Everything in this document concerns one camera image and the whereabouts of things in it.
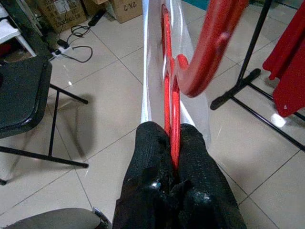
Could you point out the black folding chair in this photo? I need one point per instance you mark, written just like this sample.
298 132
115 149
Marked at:
21 95

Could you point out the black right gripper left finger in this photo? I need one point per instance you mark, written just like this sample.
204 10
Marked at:
145 179

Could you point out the grey robot right leg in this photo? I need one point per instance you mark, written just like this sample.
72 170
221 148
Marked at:
52 219

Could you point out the red printed t-shirt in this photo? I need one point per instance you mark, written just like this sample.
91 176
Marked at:
288 78

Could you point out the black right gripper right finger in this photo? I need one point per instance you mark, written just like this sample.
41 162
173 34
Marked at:
205 190

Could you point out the cardboard box printed C/NO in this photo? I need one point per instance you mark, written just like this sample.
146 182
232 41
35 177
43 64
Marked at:
126 14

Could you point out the white power strip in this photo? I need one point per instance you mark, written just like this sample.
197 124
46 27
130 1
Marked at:
60 51

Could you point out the large cardboard box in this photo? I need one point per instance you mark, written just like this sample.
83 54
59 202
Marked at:
71 19

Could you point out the black power adapter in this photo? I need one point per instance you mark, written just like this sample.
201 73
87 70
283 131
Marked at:
96 17

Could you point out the black garment rack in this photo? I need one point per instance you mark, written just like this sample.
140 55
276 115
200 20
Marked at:
236 89

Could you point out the white t-shirt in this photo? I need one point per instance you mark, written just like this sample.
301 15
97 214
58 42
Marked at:
152 71

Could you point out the red plastic clothes hanger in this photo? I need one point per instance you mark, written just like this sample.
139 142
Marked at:
175 114

